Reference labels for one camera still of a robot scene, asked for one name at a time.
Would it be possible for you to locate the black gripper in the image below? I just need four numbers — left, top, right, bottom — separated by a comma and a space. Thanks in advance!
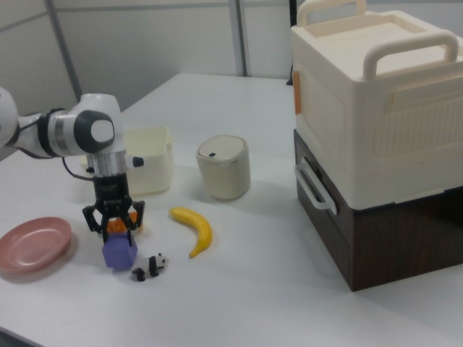
82, 173, 146, 249

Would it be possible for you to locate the purple cube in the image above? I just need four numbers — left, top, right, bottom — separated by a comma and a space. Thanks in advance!
101, 233, 139, 272

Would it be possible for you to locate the pink plastic plate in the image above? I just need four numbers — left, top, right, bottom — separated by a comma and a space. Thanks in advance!
0, 216, 73, 275

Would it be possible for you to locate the toy bread loaf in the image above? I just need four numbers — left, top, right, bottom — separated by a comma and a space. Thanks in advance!
107, 212, 146, 236

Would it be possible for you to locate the black white panda figurine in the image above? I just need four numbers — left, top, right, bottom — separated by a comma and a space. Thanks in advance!
130, 252, 171, 282

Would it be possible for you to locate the white square plastic container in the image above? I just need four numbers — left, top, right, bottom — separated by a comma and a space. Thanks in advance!
81, 125, 173, 196

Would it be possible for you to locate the yellow toy banana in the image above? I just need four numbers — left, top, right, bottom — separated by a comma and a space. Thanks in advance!
169, 206, 213, 259

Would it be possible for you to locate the round cream trash can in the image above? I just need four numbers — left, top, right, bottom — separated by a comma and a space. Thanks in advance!
196, 134, 251, 202

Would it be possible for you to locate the black clamped stand pole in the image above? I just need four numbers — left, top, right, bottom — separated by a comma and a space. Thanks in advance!
286, 0, 296, 87

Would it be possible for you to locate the dark brown drawer box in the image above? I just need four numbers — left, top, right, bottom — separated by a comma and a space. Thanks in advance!
293, 129, 463, 293

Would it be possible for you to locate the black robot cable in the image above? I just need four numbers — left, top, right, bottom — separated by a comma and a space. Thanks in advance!
60, 157, 95, 181

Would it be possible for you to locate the cream storage box with handles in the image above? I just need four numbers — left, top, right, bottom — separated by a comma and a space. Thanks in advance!
290, 0, 463, 213

